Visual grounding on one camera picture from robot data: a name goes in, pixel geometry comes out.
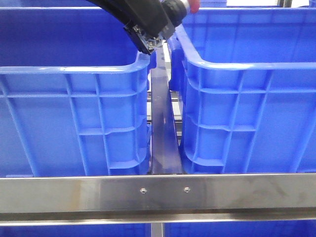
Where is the left rail screw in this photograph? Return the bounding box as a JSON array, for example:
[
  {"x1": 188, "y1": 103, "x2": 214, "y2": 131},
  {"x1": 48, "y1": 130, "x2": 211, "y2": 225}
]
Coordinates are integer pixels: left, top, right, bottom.
[{"x1": 140, "y1": 188, "x2": 147, "y2": 194}]

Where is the lower left blue crate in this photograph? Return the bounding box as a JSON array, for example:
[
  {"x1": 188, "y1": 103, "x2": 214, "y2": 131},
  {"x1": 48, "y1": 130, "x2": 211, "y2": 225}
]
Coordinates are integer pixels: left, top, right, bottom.
[{"x1": 0, "y1": 224, "x2": 151, "y2": 237}]

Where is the steel front rack rail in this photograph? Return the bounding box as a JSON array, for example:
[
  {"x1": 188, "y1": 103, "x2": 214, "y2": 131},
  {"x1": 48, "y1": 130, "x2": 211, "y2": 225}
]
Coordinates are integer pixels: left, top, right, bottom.
[{"x1": 0, "y1": 173, "x2": 316, "y2": 226}]

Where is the right blue plastic crate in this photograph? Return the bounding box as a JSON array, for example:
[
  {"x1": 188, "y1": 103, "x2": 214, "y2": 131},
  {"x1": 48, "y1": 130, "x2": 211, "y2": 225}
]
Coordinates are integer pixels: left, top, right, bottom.
[{"x1": 168, "y1": 7, "x2": 316, "y2": 174}]

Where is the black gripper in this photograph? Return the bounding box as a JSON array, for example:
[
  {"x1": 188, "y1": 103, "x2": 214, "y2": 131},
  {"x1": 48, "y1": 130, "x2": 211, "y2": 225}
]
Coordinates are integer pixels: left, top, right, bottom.
[{"x1": 91, "y1": 0, "x2": 176, "y2": 39}]

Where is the red mushroom push button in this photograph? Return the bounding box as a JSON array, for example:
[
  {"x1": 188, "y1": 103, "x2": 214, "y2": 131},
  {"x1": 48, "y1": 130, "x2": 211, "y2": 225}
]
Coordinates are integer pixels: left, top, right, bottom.
[{"x1": 123, "y1": 0, "x2": 201, "y2": 55}]

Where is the right rail screw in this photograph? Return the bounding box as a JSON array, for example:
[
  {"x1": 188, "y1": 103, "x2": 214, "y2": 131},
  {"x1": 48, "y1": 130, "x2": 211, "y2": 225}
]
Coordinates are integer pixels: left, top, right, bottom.
[{"x1": 184, "y1": 187, "x2": 191, "y2": 193}]

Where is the blue plastic crate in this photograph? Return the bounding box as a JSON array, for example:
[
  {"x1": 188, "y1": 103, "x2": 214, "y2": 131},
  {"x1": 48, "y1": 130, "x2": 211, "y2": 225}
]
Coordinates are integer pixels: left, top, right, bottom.
[
  {"x1": 0, "y1": 7, "x2": 155, "y2": 178},
  {"x1": 168, "y1": 7, "x2": 316, "y2": 174}
]

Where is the left blue plastic crate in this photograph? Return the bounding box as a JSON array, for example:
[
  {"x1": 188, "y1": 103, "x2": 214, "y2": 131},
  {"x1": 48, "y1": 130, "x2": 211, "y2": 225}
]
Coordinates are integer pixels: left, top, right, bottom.
[{"x1": 0, "y1": 7, "x2": 155, "y2": 178}]

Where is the steel centre divider rail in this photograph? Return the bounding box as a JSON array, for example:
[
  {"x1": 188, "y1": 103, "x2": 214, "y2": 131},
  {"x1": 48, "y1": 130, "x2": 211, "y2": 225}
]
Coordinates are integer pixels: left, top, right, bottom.
[{"x1": 151, "y1": 47, "x2": 183, "y2": 175}]

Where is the lower right blue crate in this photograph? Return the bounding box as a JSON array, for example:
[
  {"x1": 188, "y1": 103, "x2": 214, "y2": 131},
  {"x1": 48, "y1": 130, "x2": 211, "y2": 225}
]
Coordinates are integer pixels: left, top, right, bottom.
[{"x1": 165, "y1": 220, "x2": 316, "y2": 237}]

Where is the rail screw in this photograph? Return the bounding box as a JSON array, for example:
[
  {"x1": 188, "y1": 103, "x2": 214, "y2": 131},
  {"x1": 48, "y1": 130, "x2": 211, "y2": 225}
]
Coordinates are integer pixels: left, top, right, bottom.
[
  {"x1": 140, "y1": 188, "x2": 147, "y2": 194},
  {"x1": 184, "y1": 187, "x2": 191, "y2": 193}
]

